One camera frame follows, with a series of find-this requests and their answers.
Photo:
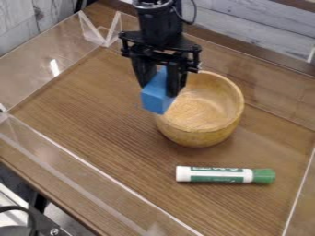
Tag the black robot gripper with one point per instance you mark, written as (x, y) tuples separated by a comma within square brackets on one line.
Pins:
[(157, 44)]

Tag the blue foam block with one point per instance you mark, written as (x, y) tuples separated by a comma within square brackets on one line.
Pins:
[(155, 101)]

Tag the brown wooden bowl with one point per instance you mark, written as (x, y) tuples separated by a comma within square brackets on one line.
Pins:
[(205, 112)]

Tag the green and white marker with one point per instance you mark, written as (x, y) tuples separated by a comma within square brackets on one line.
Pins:
[(188, 174)]

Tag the clear acrylic corner bracket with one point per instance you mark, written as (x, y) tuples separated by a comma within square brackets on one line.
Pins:
[(100, 35)]

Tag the black metal bracket with bolt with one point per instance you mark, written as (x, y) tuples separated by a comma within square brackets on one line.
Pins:
[(47, 227)]

